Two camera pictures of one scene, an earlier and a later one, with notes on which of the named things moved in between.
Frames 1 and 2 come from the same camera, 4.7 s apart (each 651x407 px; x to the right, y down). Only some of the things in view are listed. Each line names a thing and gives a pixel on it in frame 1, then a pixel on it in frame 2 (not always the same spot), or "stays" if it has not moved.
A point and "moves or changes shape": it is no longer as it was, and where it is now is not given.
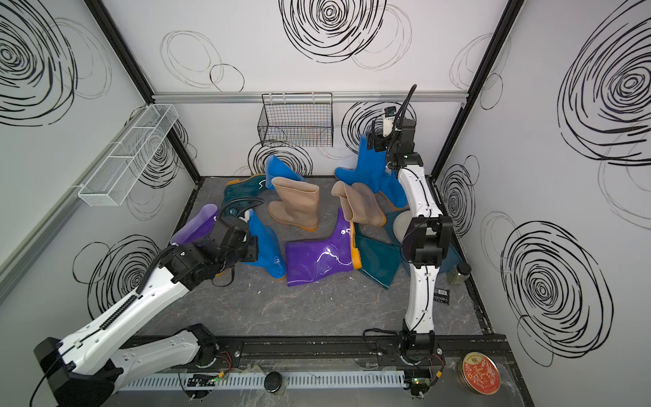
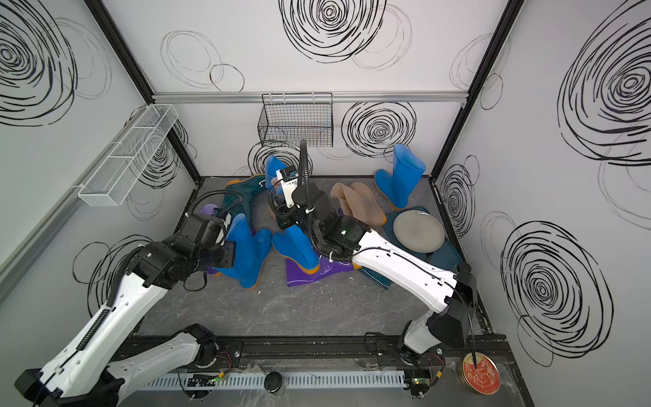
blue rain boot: [269, 254] moves or changes shape
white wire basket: [111, 182] stays
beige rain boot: [359, 203] stays
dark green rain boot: [241, 196] stays
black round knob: [272, 381] stays
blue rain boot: [371, 171] to [293, 243]
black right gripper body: [383, 145] to [295, 217]
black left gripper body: [250, 250] to [223, 255]
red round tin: [479, 373] stays
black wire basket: [297, 119] stays
